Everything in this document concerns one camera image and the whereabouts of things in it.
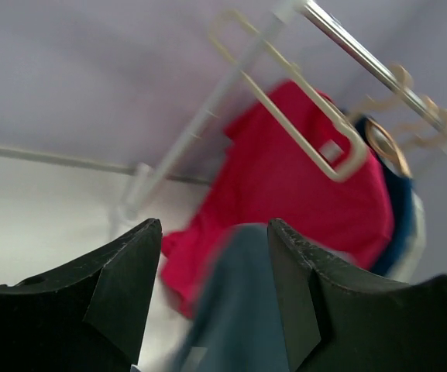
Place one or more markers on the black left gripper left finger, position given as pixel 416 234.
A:
pixel 86 315

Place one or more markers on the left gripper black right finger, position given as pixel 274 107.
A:
pixel 338 317

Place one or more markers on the teal blue t-shirt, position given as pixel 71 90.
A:
pixel 237 325

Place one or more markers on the navy blue t-shirt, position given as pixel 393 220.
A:
pixel 399 183

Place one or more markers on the cream plastic hanger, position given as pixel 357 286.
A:
pixel 295 128

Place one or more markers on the magenta red t-shirt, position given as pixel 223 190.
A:
pixel 266 176

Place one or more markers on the wooden hanger with red shirt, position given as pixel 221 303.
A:
pixel 397 80

